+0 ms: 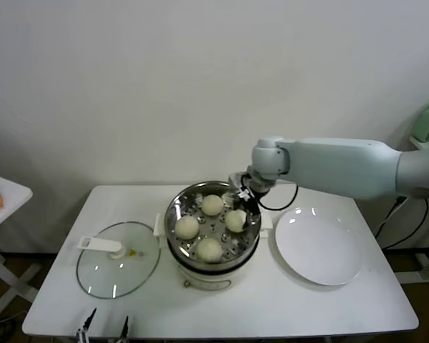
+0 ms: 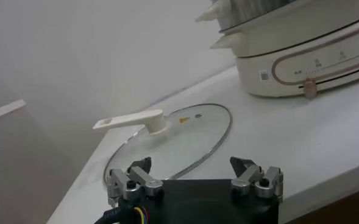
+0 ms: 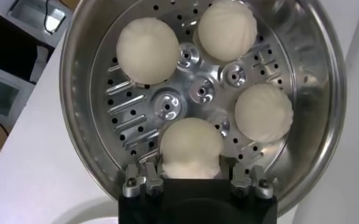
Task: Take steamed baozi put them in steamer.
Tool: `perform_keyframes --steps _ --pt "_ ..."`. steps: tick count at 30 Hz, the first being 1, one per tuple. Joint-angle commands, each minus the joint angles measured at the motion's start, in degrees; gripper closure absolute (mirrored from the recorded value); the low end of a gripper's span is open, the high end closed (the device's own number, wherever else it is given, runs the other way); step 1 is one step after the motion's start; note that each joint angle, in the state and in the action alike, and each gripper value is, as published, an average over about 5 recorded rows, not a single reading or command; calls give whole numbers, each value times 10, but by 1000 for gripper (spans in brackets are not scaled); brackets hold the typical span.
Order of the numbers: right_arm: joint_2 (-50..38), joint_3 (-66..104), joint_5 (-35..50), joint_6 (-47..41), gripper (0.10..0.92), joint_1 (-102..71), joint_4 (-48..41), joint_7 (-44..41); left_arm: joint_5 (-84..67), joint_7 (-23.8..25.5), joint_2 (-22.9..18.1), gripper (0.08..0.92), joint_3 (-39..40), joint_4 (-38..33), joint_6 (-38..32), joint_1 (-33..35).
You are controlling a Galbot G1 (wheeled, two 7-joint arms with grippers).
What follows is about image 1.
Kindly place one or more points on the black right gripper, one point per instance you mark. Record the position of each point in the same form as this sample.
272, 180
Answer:
248, 198

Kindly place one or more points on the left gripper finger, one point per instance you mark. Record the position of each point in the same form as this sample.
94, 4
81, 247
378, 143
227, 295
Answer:
88, 323
124, 328

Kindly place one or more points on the white steamed baozi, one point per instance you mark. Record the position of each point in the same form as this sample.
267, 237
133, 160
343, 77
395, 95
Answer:
212, 204
209, 249
187, 228
235, 221

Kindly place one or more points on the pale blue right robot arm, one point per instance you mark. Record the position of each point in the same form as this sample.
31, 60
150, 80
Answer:
343, 164

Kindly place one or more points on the stainless steel steamer basket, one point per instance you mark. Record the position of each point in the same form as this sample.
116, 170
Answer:
178, 207

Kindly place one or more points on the cream electric steamer pot base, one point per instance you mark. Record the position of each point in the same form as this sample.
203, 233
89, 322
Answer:
207, 280

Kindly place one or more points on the white round plate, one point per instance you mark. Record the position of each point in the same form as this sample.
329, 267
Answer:
318, 246

